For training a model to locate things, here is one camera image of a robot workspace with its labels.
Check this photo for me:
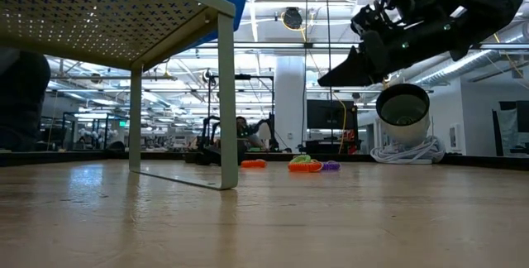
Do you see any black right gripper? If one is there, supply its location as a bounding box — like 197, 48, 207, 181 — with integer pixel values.
317, 5, 465, 89

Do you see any orange coil wristband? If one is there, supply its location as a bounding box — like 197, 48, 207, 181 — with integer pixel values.
241, 158, 268, 169
287, 160, 324, 174

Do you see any black computer monitor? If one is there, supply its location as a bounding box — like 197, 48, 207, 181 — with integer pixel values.
306, 98, 359, 131

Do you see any white building column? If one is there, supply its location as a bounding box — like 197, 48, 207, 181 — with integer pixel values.
274, 55, 307, 153

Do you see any person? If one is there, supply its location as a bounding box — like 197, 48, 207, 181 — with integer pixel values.
234, 115, 265, 151

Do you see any dark standing panel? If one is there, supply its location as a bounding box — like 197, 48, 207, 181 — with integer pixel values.
491, 100, 529, 157

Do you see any pale green perforated shelf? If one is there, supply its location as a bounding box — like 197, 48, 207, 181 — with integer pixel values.
0, 0, 240, 191

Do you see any yellow hanging cable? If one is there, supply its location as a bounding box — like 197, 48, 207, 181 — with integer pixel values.
280, 10, 349, 156

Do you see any black ceiling cable reel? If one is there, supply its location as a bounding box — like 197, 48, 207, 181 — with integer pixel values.
283, 6, 304, 31

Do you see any silver ceiling duct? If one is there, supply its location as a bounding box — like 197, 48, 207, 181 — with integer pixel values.
396, 48, 529, 89

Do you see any white coiled cable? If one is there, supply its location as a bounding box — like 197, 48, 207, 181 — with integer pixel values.
369, 135, 446, 165

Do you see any black background rig frame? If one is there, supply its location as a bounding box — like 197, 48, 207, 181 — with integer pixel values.
205, 73, 277, 153

